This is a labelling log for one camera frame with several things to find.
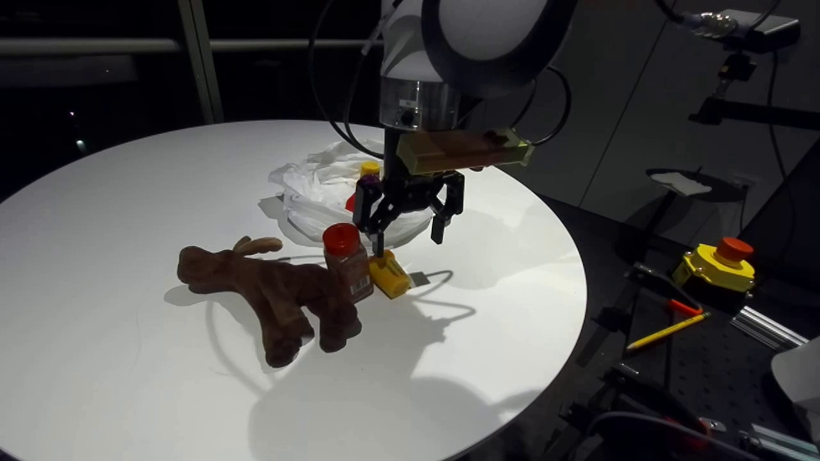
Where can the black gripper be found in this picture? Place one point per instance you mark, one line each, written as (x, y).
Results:
(412, 188)

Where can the yellow play-doh tub orange lid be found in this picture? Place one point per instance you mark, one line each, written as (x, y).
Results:
(370, 169)
(389, 273)

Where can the spice jar red lid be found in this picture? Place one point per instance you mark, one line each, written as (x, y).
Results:
(346, 256)

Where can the brown plush moose toy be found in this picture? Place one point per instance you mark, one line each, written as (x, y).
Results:
(273, 289)

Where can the white clear plastic bowl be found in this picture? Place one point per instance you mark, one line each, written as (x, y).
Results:
(308, 179)

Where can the small gray plate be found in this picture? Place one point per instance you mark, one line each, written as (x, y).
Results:
(681, 183)

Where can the yellow pencil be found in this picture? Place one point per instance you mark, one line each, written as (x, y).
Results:
(666, 334)

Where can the yellow emergency stop button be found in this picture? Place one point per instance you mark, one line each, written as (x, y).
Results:
(713, 269)

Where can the white rounded object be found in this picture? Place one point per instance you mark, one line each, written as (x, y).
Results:
(797, 375)

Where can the wrist camera yellowish mount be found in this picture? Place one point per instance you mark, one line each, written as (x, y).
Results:
(461, 148)

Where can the gray window post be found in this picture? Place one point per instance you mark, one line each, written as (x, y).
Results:
(200, 59)

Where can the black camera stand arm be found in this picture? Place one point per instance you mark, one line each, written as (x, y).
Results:
(752, 114)

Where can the gray horizontal rail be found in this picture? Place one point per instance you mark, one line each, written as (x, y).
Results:
(86, 47)

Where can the aluminium profile rail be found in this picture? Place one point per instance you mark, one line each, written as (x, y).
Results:
(770, 326)

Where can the black camera box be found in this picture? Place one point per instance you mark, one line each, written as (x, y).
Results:
(770, 33)

